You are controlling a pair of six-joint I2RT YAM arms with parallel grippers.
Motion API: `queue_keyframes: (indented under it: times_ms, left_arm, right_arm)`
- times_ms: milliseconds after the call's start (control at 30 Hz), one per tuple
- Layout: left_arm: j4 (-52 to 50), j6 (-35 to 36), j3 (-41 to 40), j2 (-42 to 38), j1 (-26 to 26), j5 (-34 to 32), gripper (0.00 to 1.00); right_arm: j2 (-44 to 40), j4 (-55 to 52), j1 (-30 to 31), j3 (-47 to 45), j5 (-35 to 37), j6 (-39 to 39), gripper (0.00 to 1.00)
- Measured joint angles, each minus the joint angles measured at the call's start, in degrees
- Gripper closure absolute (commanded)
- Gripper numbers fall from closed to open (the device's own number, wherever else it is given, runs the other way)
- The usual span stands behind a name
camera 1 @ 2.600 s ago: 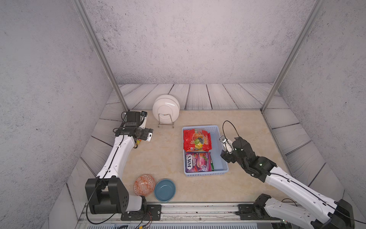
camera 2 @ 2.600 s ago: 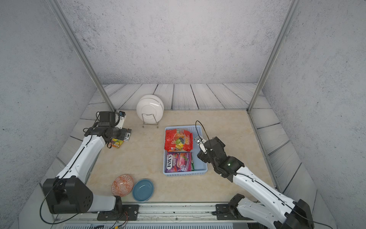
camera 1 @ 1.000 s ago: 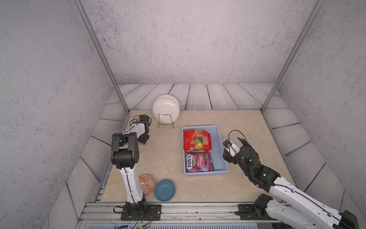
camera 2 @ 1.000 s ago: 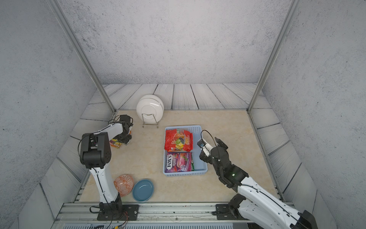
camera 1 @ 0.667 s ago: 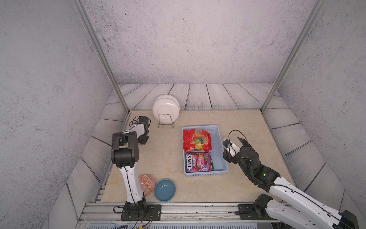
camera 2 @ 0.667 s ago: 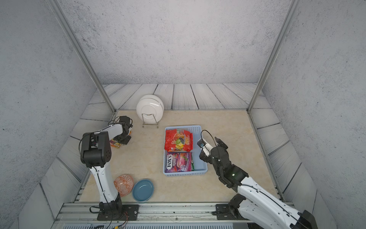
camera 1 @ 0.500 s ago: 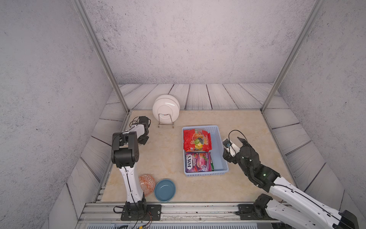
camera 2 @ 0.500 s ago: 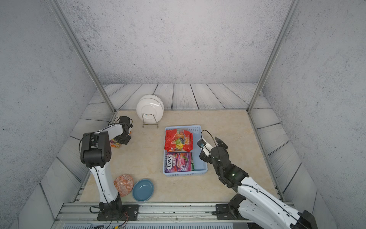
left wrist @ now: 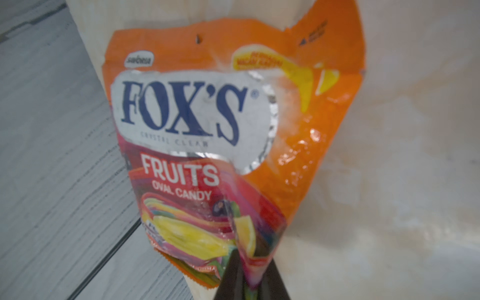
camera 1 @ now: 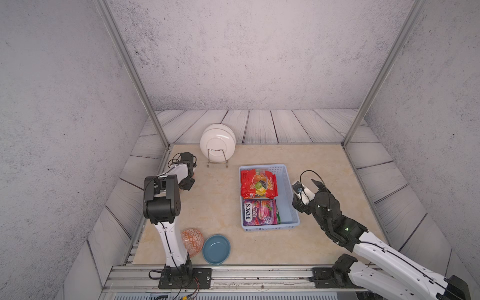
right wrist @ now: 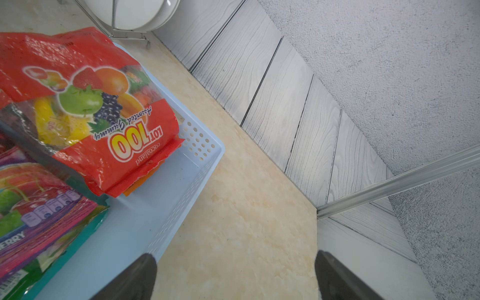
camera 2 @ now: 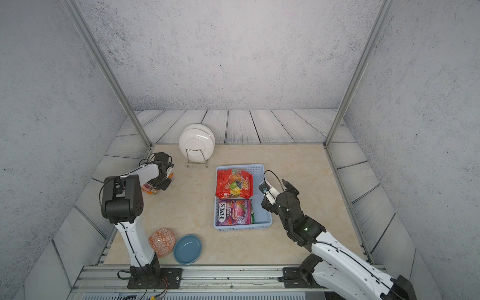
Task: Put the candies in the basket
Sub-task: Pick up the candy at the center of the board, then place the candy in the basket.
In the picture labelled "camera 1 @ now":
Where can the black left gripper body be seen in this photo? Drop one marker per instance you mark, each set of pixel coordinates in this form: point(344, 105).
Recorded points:
point(187, 184)

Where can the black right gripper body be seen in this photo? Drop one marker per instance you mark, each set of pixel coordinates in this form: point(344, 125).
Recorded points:
point(313, 206)

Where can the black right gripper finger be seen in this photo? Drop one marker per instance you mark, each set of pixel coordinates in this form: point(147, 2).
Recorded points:
point(321, 188)
point(299, 205)

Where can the light blue plastic basket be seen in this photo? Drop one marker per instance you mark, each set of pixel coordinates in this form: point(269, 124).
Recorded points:
point(289, 216)

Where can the green Fox's spring tea bag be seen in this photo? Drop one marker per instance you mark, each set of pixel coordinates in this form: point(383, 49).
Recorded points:
point(278, 217)

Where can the purple Fox's candy bag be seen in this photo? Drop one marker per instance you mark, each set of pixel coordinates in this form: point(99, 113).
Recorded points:
point(260, 212)

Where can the red Lot 100 candy bag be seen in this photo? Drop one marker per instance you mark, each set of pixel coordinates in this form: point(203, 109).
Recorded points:
point(258, 183)

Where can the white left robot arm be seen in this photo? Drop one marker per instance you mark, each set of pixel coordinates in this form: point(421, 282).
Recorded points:
point(162, 207)

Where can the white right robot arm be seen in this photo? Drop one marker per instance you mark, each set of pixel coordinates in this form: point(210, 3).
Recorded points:
point(369, 262)

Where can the white plate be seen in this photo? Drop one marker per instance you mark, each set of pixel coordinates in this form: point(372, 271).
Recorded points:
point(218, 136)

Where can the orange patterned bowl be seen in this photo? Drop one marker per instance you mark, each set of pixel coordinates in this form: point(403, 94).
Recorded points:
point(193, 240)

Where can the blue ceramic bowl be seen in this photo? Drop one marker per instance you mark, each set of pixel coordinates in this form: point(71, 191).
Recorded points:
point(216, 249)

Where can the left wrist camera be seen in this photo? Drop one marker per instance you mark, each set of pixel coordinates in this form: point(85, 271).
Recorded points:
point(183, 157)

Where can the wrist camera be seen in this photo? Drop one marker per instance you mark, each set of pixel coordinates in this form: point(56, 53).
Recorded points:
point(183, 157)
point(301, 194)

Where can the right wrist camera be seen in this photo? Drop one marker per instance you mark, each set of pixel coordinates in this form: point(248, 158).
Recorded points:
point(301, 194)

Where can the wire plate stand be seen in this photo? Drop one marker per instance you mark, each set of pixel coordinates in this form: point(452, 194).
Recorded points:
point(217, 157)

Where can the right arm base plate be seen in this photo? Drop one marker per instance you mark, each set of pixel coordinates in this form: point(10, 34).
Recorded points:
point(329, 277)

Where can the right aluminium corner post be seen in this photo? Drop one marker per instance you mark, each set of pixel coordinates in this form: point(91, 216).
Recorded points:
point(408, 26)

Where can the aluminium corner post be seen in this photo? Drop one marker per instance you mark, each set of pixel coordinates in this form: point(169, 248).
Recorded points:
point(118, 41)
point(408, 26)

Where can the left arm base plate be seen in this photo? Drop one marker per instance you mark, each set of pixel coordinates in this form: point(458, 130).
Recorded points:
point(185, 278)

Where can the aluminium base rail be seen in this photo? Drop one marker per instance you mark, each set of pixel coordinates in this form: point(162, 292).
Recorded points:
point(301, 282)

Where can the left aluminium corner post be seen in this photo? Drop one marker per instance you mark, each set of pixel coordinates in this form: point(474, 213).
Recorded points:
point(118, 41)

